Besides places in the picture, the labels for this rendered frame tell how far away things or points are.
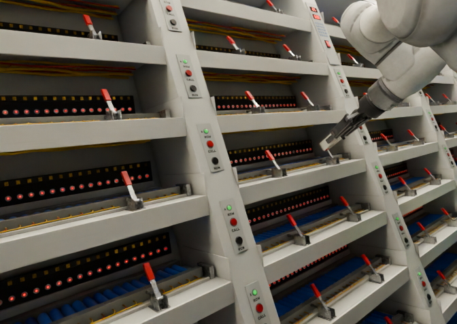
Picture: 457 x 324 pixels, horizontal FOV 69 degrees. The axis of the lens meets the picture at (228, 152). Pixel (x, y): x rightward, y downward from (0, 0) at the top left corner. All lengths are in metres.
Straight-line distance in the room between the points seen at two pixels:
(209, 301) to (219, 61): 0.62
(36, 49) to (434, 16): 0.67
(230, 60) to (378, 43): 0.39
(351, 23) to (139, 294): 0.83
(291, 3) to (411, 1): 1.14
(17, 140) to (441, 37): 0.64
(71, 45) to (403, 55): 0.79
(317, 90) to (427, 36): 0.99
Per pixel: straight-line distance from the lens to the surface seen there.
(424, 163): 1.97
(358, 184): 1.32
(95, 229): 0.66
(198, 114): 0.83
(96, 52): 0.81
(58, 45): 0.79
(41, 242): 0.64
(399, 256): 1.32
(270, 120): 0.99
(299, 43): 1.46
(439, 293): 1.59
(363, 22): 0.98
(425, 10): 0.41
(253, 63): 1.06
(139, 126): 0.75
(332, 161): 1.16
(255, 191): 0.86
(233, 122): 0.89
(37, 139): 0.69
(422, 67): 0.99
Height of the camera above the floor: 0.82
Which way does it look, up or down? 11 degrees up
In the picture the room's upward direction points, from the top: 17 degrees counter-clockwise
